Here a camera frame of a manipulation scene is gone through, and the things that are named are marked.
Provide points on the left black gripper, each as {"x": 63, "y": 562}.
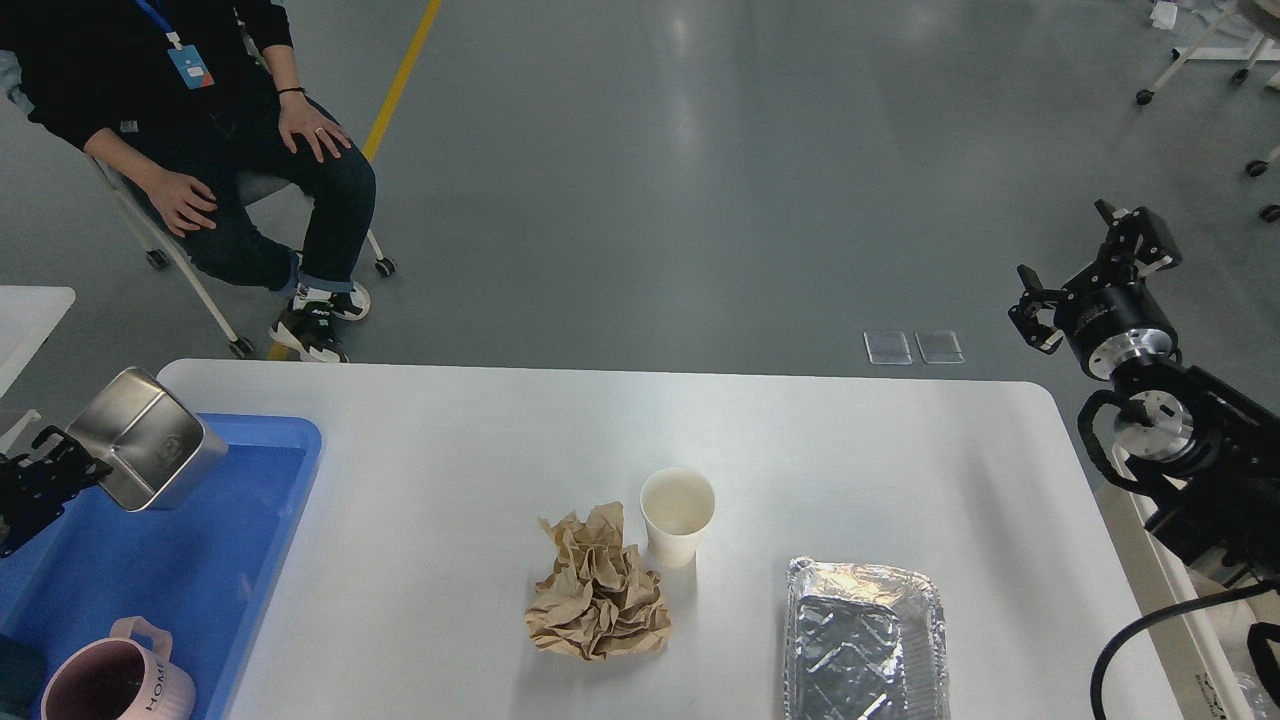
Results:
{"x": 30, "y": 489}

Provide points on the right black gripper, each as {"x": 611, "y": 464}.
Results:
{"x": 1120, "y": 320}

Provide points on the small stainless steel tray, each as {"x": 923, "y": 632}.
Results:
{"x": 158, "y": 451}

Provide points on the pink mug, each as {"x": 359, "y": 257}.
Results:
{"x": 129, "y": 674}

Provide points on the aluminium foil tray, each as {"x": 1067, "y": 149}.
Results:
{"x": 863, "y": 641}

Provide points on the white paper cup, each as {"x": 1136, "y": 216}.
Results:
{"x": 677, "y": 506}

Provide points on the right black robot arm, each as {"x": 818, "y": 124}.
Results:
{"x": 1205, "y": 454}

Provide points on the white side table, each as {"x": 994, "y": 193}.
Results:
{"x": 29, "y": 314}

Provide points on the clear floor plate right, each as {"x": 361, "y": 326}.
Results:
{"x": 940, "y": 347}

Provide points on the clear floor plate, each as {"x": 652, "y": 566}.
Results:
{"x": 890, "y": 348}
{"x": 940, "y": 347}

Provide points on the blue plastic tray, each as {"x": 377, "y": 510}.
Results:
{"x": 204, "y": 571}

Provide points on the clear floor plate left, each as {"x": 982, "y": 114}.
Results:
{"x": 890, "y": 348}

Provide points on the white rolling cart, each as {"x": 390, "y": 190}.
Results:
{"x": 1262, "y": 20}

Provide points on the white wheeled chair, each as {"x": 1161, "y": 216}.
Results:
{"x": 160, "y": 248}

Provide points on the person in black sweater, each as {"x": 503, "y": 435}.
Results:
{"x": 181, "y": 97}

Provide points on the crumpled brown paper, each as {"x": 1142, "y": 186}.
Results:
{"x": 600, "y": 600}

